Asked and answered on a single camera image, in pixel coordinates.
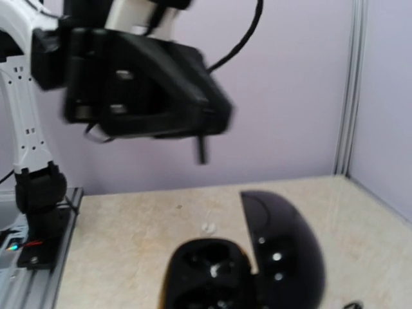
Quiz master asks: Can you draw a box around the right aluminium frame post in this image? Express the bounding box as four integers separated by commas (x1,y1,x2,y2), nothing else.
333,0,369,177

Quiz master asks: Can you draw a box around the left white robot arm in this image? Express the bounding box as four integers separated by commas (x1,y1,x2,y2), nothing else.
1,1,232,241

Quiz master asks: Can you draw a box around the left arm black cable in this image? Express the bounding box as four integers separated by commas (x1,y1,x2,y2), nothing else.
205,0,265,71

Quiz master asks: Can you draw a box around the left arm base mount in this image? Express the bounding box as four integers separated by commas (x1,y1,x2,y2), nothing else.
17,207,79,270

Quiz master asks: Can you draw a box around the black earbud charging case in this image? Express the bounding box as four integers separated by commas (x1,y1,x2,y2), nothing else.
159,190,326,308

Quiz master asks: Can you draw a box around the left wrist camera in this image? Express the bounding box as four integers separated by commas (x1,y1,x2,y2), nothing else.
104,1,191,41

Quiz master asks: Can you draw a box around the front aluminium rail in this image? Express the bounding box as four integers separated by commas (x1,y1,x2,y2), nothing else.
1,187,84,308

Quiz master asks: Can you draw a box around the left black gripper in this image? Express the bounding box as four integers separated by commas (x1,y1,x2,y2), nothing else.
30,27,232,139

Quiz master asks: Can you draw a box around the white earbud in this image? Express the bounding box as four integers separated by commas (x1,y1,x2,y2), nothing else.
201,223,217,236

